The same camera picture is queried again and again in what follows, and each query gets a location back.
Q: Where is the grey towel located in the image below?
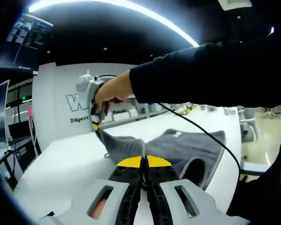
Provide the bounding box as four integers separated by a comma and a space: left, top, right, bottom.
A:
97, 127, 227, 191

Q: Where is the row of white storage boxes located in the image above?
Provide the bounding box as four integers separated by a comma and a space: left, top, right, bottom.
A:
111, 106, 155, 120

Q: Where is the large hanging display screen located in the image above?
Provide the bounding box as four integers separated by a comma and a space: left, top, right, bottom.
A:
0, 13, 54, 71

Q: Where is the clutter of cables and devices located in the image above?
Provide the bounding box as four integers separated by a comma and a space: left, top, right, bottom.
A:
170, 104, 237, 116

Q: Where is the grey office chair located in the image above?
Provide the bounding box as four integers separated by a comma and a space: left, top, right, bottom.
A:
238, 107, 260, 142

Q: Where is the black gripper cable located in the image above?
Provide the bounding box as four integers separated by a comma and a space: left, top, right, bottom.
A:
152, 101, 241, 171

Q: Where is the long ceiling light strip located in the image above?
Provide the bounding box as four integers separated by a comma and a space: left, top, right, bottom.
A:
28, 0, 200, 47

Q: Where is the ceiling air vent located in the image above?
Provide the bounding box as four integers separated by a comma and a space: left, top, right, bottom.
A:
217, 0, 253, 11

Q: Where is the person's right hand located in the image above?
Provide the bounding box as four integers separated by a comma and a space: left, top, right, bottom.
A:
94, 68, 135, 113

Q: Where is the grey metal shelving unit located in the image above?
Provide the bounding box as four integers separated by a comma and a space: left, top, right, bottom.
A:
103, 97, 171, 123

